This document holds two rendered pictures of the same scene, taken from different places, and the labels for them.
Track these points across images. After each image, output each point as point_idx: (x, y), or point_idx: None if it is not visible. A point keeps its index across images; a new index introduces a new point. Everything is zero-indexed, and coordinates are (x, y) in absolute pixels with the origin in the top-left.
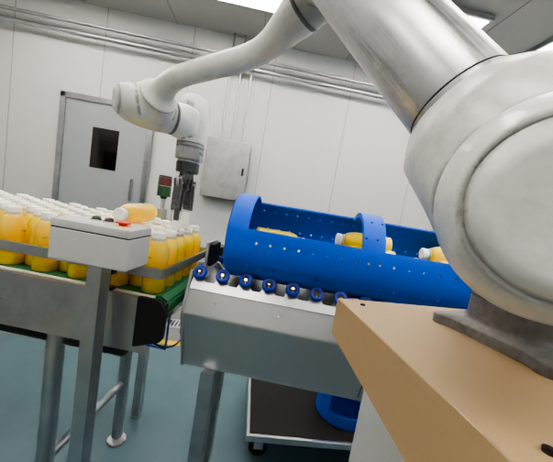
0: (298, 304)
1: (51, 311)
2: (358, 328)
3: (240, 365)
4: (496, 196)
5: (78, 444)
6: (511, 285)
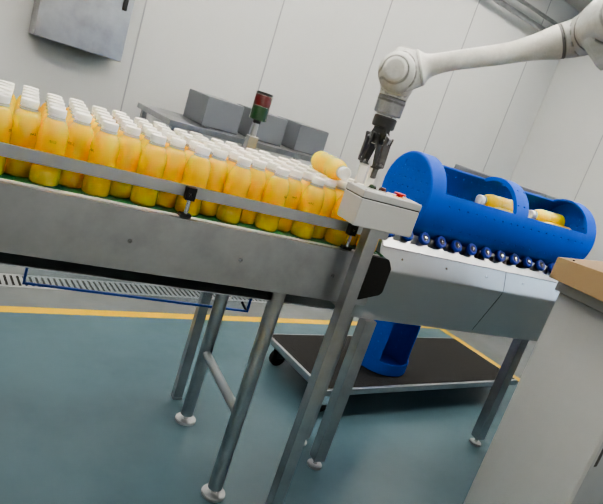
0: (459, 258)
1: (291, 271)
2: (589, 273)
3: (398, 312)
4: None
5: (323, 382)
6: None
